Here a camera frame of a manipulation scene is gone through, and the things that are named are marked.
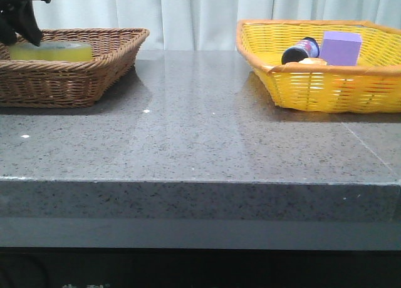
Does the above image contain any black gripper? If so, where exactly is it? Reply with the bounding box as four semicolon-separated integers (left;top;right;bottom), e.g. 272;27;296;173
1;0;51;46

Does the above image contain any yellow tape roll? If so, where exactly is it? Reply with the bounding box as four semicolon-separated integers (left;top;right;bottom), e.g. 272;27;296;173
9;41;93;62

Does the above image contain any brown wicker basket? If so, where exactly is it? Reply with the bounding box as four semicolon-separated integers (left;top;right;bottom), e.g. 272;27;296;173
1;28;150;108

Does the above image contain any white curtain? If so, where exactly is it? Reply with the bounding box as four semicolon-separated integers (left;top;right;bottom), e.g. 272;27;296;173
33;0;400;51

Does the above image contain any dark bottle with label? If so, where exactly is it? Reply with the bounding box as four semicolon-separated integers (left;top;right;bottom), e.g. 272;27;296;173
281;37;320;64

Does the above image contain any small beige round object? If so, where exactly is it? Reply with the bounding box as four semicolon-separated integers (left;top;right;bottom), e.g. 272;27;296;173
299;57;328;66

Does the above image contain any purple foam block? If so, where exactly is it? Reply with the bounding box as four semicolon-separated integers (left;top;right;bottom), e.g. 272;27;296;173
320;31;362;66

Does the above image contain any yellow woven basket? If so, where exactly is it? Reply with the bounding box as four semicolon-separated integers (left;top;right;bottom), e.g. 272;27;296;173
236;19;400;113

